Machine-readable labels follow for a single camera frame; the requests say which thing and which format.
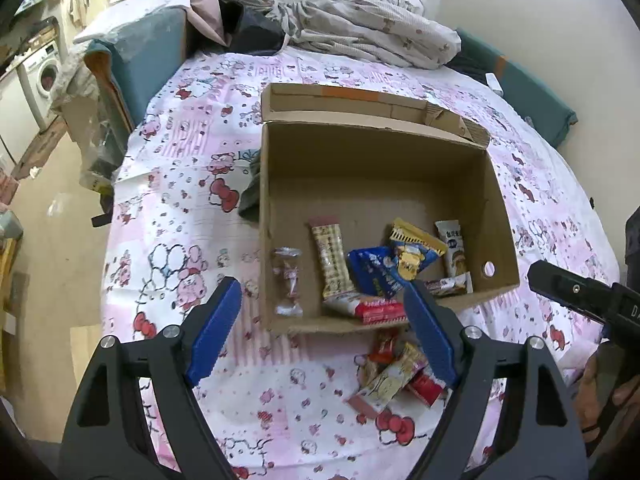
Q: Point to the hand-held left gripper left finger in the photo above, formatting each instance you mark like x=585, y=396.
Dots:
x=215, y=330

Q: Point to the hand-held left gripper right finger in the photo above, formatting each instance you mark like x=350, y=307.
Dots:
x=432, y=332

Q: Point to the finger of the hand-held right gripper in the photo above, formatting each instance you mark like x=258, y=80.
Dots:
x=565, y=285
x=633, y=237

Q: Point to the red snack packet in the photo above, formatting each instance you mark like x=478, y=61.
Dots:
x=425, y=388
x=385, y=346

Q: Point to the brown white snack packet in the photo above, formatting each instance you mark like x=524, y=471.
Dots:
x=450, y=286

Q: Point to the beige cartoon snack packet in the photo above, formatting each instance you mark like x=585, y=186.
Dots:
x=392, y=377

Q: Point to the red label cake packet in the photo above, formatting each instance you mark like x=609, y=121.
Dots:
x=372, y=308

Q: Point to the yellow blue snack packet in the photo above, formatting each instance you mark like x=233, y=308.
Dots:
x=414, y=252

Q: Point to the white snack bar packet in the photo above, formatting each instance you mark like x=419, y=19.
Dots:
x=452, y=250

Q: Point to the clear candy packet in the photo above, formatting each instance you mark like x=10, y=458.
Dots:
x=288, y=280

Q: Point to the beige wafer snack packet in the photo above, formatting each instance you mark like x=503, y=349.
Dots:
x=331, y=262

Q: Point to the cardboard box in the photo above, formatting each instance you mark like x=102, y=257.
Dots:
x=375, y=185

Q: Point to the person's right hand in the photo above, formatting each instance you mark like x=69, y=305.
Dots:
x=592, y=385

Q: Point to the pink cartoon printed bed sheet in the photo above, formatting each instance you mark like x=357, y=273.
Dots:
x=190, y=210

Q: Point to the dark cloth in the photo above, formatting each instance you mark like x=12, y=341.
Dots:
x=250, y=190

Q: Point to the teal folded mattress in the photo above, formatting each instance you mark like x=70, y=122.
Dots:
x=520, y=85

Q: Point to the clear plastic bags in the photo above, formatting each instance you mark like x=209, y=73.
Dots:
x=102, y=155

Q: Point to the small white plastic object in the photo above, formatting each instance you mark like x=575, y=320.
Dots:
x=493, y=83

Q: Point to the teal cushion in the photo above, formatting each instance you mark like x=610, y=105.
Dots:
x=145, y=65

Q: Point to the dark clothes pile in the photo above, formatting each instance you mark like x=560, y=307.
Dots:
x=255, y=30

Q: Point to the white washing machine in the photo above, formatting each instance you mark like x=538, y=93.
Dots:
x=45, y=75

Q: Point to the pink cloth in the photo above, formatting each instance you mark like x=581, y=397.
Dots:
x=207, y=17

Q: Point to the crumpled white patterned blanket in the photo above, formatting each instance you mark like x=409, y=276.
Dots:
x=360, y=25

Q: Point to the white folded sheet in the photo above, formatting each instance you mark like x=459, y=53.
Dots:
x=135, y=12

